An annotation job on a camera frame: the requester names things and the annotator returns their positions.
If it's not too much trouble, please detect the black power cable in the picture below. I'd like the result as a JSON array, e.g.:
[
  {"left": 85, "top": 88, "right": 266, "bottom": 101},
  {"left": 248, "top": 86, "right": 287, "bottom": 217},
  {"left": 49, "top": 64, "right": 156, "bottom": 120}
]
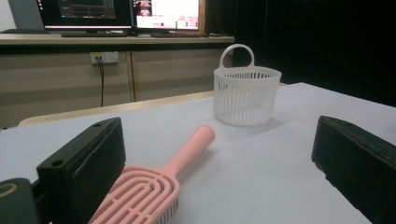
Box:
[{"left": 96, "top": 56, "right": 106, "bottom": 108}]

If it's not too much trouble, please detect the white table sheet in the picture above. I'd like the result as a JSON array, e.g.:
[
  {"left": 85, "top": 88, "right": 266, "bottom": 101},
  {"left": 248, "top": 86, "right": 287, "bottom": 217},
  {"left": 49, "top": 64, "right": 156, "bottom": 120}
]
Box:
[{"left": 0, "top": 82, "right": 396, "bottom": 224}]

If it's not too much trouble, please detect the pink hairbrush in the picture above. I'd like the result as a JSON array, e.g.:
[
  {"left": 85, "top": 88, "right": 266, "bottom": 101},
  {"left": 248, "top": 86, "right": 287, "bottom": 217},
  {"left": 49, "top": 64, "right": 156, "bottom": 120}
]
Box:
[{"left": 88, "top": 124, "right": 217, "bottom": 224}]

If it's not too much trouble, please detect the light wooden table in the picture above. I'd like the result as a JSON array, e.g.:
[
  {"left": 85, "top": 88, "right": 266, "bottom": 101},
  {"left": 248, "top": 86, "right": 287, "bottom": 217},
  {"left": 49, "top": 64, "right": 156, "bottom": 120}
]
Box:
[{"left": 18, "top": 82, "right": 288, "bottom": 128}]

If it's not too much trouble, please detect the white plastic basket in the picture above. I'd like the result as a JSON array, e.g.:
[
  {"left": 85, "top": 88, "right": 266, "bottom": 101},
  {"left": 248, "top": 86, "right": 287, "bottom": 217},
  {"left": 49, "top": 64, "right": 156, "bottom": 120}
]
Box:
[{"left": 213, "top": 43, "right": 283, "bottom": 127}]

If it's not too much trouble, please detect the dark-screen computer monitor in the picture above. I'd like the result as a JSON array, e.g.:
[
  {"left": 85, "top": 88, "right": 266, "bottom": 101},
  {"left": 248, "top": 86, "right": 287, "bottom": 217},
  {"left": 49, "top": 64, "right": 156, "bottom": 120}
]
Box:
[{"left": 36, "top": 0, "right": 134, "bottom": 32}]

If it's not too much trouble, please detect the beige wooden desk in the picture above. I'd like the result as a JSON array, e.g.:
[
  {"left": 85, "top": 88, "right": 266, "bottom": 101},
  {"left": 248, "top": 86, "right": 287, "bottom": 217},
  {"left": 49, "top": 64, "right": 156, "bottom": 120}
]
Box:
[{"left": 0, "top": 32, "right": 235, "bottom": 129}]

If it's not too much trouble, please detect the black keyboard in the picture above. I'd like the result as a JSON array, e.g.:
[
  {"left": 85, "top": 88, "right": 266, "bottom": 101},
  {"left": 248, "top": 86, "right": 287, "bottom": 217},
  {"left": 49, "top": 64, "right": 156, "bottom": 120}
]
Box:
[
  {"left": 150, "top": 32, "right": 209, "bottom": 39},
  {"left": 60, "top": 32, "right": 129, "bottom": 38}
]

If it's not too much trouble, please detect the black curtain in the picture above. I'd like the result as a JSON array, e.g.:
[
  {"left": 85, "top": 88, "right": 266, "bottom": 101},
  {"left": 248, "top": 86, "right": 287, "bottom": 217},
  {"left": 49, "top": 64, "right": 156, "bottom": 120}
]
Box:
[{"left": 205, "top": 0, "right": 396, "bottom": 108}]

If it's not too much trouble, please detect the white wall socket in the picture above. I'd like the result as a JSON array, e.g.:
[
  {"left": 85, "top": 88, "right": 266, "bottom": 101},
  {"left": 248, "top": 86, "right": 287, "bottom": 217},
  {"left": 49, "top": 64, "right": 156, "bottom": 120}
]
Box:
[{"left": 90, "top": 51, "right": 120, "bottom": 65}]

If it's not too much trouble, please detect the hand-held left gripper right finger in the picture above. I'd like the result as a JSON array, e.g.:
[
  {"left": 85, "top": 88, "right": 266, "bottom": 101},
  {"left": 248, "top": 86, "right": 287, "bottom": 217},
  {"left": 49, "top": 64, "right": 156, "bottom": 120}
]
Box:
[{"left": 311, "top": 115, "right": 396, "bottom": 224}]

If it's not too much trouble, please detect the grey laptop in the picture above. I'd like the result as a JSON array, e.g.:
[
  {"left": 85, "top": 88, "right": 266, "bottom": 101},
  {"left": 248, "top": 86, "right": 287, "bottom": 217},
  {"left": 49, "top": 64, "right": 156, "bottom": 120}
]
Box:
[{"left": 0, "top": 0, "right": 51, "bottom": 35}]

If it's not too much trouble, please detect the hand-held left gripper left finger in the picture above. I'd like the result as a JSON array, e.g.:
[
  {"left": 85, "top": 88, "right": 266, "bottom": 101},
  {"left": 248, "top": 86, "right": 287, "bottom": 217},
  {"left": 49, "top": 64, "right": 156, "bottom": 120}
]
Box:
[{"left": 36, "top": 117, "right": 127, "bottom": 224}]

